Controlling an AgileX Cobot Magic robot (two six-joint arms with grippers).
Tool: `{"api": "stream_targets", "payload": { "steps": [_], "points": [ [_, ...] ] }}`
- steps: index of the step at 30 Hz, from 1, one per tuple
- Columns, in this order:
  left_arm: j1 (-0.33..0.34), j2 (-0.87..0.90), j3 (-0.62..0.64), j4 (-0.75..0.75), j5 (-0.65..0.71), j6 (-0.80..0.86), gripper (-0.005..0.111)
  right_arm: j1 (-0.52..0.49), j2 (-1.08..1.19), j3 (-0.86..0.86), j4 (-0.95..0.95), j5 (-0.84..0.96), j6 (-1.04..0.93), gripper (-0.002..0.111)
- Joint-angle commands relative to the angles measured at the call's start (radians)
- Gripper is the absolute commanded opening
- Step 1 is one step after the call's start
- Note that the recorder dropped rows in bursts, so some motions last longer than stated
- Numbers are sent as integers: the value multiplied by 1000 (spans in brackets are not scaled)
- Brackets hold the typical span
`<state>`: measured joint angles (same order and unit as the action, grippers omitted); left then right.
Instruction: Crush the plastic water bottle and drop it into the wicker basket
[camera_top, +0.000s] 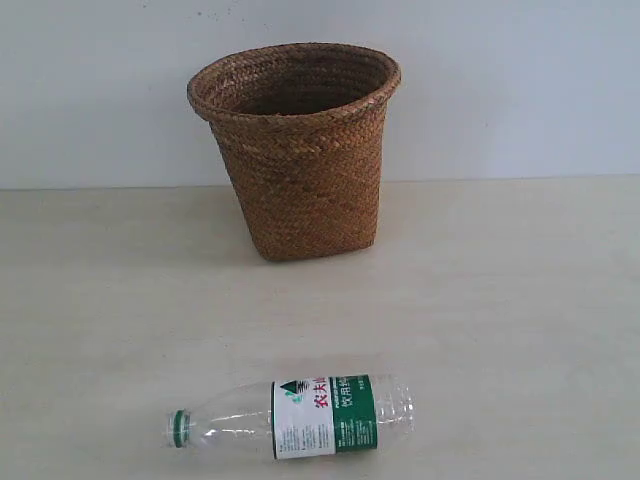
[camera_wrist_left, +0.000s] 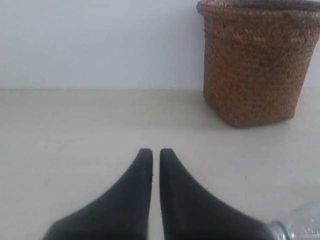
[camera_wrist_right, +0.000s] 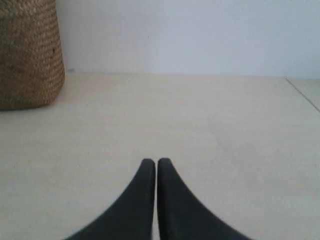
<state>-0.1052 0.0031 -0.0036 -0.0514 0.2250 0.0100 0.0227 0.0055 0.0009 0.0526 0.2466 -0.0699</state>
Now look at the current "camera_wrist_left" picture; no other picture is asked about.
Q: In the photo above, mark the clear crushed plastic bottle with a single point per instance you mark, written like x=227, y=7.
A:
x=302, y=223

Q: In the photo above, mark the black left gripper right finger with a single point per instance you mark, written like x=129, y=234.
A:
x=190, y=212

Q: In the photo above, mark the brown woven wicker basket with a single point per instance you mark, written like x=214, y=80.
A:
x=256, y=57

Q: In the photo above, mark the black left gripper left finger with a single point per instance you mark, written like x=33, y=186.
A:
x=121, y=213

